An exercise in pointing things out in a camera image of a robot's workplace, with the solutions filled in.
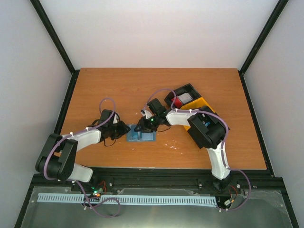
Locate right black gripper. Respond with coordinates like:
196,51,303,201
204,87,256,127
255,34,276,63
134,114,160,134

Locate blue card holder wallet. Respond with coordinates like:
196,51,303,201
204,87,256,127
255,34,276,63
126,124,156,142

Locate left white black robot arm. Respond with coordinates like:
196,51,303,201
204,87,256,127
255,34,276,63
35,109,131,191

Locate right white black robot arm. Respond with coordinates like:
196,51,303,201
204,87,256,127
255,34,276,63
134,98,231,191

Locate white card stack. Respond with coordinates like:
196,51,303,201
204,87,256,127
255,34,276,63
178,93,193,104

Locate yellow bin with dark cards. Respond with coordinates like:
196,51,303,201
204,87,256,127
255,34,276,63
180,96,216,133

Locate black bin with red cards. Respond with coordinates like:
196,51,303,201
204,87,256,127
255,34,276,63
173,84,204,109

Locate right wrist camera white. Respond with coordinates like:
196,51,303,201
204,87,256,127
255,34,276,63
141,109,153,119

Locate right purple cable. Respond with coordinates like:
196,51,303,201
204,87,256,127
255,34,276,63
142,88,252,212

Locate light blue slotted cable duct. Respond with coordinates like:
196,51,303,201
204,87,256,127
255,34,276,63
37,193,217,207

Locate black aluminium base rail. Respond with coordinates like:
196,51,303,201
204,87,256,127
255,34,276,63
83,168,286,195

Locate left black frame post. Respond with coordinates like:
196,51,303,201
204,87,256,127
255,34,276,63
30,0,80,74

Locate black frame post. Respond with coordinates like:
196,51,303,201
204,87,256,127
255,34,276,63
30,0,80,74
239,0,289,74

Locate right black frame post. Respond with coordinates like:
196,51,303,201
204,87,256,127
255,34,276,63
239,0,289,74

